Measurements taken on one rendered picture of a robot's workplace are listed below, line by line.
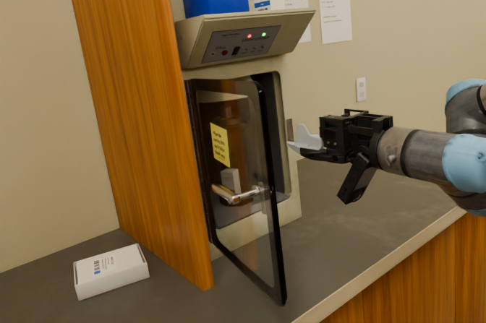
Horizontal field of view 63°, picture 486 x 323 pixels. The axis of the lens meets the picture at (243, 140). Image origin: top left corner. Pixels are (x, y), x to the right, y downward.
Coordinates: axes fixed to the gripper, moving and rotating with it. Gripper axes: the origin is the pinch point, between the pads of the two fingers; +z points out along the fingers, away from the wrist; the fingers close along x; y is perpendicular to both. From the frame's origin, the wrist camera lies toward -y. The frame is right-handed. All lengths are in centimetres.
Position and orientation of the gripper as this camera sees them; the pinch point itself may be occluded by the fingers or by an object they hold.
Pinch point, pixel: (301, 143)
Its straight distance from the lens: 81.8
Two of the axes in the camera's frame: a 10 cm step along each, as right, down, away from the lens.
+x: -8.0, 2.6, -5.5
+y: -1.3, -9.6, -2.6
